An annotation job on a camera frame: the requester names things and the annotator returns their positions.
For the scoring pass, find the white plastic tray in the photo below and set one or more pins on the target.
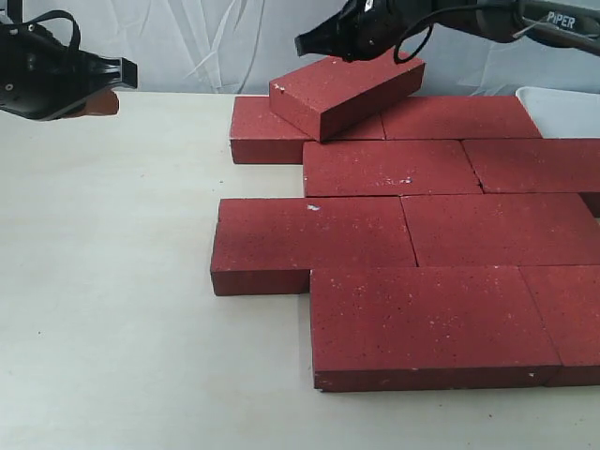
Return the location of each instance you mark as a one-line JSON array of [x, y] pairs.
[[561, 114]]

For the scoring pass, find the back base red brick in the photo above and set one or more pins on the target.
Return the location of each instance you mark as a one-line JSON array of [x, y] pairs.
[[260, 136]]

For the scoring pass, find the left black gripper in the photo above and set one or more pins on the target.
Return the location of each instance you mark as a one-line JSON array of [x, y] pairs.
[[44, 79]]

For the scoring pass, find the front large red brick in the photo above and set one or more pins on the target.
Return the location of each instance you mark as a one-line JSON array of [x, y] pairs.
[[430, 328]]

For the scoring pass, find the grey fabric backdrop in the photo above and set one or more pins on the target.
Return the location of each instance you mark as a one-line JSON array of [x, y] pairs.
[[226, 47]]

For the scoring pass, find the right grey Piper arm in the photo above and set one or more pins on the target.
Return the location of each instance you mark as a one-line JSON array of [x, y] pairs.
[[557, 25]]

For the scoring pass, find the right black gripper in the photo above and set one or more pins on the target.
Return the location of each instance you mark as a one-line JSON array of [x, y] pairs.
[[367, 30]]

